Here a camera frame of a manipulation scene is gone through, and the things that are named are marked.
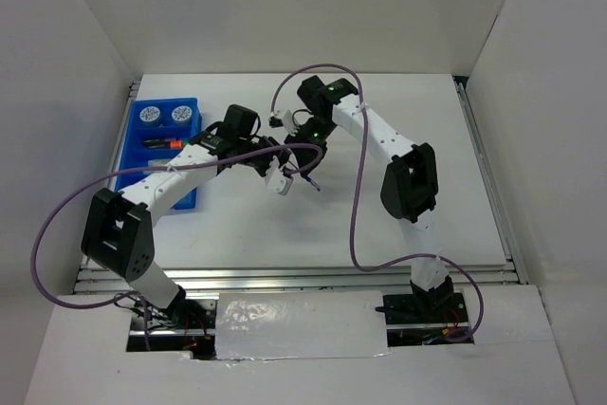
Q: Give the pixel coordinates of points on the blue plastic sorting tray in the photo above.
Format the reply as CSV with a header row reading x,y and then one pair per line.
x,y
134,155

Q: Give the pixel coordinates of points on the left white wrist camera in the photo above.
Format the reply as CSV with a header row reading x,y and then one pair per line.
x,y
276,180

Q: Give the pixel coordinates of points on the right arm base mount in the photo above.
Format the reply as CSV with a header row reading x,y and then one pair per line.
x,y
407,325

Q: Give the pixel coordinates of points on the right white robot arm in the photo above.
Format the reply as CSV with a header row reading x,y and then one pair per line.
x,y
409,187

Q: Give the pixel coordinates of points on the aluminium table rail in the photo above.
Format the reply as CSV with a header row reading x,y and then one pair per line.
x,y
94,280

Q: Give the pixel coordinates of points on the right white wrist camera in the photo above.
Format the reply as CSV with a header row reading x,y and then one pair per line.
x,y
284,119

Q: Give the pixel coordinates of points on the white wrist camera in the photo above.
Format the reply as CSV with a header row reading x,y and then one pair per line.
x,y
284,119
276,180

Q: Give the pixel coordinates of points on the white front cover plate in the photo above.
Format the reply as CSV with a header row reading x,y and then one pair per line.
x,y
300,325

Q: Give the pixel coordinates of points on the orange cap clear marker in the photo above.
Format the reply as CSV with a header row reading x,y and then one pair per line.
x,y
161,164

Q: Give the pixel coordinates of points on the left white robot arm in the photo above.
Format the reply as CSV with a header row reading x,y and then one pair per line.
x,y
118,233

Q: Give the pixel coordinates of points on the red blue clip pen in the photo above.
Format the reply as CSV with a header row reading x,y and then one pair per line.
x,y
312,183

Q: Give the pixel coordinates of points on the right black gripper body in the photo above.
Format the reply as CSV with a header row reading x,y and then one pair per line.
x,y
315,132

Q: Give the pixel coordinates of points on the purple cap black highlighter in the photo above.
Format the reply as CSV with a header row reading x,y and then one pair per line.
x,y
156,143

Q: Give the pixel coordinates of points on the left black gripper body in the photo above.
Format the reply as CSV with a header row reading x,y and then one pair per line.
x,y
261,164

